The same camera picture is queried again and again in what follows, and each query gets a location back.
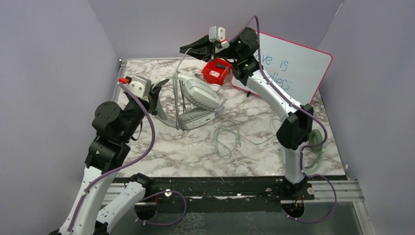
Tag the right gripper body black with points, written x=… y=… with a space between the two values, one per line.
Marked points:
x=216 y=53

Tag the pink framed whiteboard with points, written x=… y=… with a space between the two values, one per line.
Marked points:
x=297 y=69

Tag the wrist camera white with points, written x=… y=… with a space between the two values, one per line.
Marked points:
x=137 y=85
x=217 y=36

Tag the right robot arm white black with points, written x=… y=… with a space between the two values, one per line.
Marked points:
x=296 y=119

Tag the grey headphones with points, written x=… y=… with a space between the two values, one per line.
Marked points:
x=200 y=95

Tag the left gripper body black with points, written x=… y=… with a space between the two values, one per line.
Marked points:
x=151 y=105

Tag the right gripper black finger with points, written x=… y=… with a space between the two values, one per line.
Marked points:
x=198 y=44
x=199 y=53

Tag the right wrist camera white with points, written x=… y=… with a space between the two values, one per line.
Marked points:
x=217 y=36

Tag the red plastic bin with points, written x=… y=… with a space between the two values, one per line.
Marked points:
x=216 y=71

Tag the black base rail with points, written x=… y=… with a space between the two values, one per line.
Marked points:
x=222 y=194

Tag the aluminium frame rail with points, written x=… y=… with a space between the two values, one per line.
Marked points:
x=346 y=191

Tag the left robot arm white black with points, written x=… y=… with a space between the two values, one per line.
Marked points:
x=114 y=129

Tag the white headphones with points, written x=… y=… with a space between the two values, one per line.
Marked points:
x=222 y=95

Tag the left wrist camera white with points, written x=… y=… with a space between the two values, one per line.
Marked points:
x=137 y=85

